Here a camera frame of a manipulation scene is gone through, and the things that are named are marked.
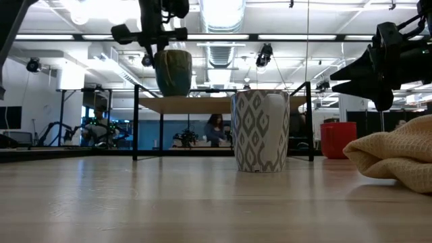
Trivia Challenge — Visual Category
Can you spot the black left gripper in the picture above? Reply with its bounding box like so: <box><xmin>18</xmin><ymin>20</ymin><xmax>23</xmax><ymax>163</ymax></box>
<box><xmin>111</xmin><ymin>0</ymin><xmax>189</xmax><ymax>68</ymax></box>

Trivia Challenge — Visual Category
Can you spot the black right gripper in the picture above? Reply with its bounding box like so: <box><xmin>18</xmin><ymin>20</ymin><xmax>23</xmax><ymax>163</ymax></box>
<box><xmin>329</xmin><ymin>21</ymin><xmax>432</xmax><ymax>113</ymax></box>

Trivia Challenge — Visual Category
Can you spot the olive green glazed mug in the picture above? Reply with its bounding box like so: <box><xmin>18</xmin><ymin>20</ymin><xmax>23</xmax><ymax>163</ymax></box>
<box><xmin>154</xmin><ymin>49</ymin><xmax>193</xmax><ymax>97</ymax></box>

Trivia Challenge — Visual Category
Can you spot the red mug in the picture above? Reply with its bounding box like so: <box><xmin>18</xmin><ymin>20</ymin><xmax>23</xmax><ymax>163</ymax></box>
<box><xmin>320</xmin><ymin>121</ymin><xmax>358</xmax><ymax>160</ymax></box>

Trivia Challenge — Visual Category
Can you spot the white grey patterned mug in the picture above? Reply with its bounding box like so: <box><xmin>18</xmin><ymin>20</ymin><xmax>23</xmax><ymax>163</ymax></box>
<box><xmin>230</xmin><ymin>89</ymin><xmax>291</xmax><ymax>173</ymax></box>

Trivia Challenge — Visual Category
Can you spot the yellow waffle cloth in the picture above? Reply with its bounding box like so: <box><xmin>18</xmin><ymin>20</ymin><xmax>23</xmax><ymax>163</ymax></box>
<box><xmin>342</xmin><ymin>114</ymin><xmax>432</xmax><ymax>194</ymax></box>

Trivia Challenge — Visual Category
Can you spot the person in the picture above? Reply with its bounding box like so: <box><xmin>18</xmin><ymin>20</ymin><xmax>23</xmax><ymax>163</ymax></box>
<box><xmin>204</xmin><ymin>113</ymin><xmax>232</xmax><ymax>148</ymax></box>
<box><xmin>82</xmin><ymin>107</ymin><xmax>119</xmax><ymax>148</ymax></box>

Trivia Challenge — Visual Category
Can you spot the wooden shelf with black frame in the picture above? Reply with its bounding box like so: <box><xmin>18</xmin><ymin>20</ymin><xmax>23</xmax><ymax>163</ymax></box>
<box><xmin>132</xmin><ymin>81</ymin><xmax>315</xmax><ymax>162</ymax></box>

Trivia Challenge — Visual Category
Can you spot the silver ceiling air duct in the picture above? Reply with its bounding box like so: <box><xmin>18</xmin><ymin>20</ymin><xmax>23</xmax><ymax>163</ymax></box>
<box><xmin>198</xmin><ymin>0</ymin><xmax>248</xmax><ymax>86</ymax></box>

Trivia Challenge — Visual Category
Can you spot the black wall monitor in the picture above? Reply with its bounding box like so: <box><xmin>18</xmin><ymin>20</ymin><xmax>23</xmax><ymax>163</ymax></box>
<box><xmin>0</xmin><ymin>105</ymin><xmax>23</xmax><ymax>130</ymax></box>

